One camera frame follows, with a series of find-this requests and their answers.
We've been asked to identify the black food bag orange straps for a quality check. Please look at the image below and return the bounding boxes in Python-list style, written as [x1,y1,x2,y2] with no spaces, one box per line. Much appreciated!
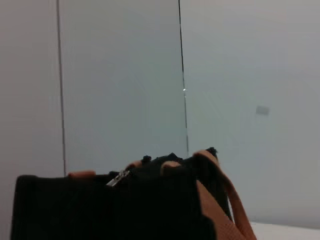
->
[9,146,258,240]

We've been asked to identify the silver zipper pull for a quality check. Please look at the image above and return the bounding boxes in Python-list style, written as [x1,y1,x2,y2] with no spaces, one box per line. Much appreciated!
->
[106,168,131,188]

